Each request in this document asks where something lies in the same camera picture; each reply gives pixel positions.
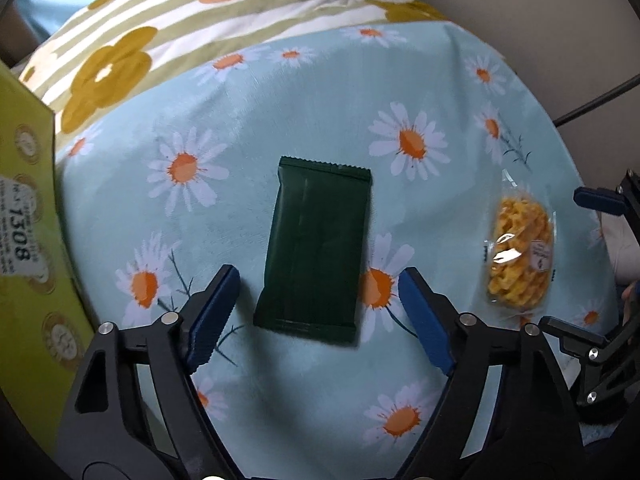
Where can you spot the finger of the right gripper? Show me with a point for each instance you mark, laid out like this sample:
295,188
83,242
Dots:
607,366
622,201

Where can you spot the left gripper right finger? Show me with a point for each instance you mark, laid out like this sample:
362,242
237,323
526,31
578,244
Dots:
533,431

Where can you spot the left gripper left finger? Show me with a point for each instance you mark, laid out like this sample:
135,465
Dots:
104,433

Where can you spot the person's right hand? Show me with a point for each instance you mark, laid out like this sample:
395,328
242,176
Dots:
623,251

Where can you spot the yellow-green cardboard box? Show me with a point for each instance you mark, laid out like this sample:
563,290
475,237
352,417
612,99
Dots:
44,329

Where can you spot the yellow waffle snack packet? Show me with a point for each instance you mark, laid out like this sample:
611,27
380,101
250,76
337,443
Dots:
520,249

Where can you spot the dark green snack packet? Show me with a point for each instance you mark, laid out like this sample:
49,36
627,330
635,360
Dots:
315,249

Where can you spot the light blue daisy cloth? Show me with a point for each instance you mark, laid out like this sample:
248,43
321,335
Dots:
182,179

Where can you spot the striped floral duvet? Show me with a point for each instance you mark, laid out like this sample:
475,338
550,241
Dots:
111,50

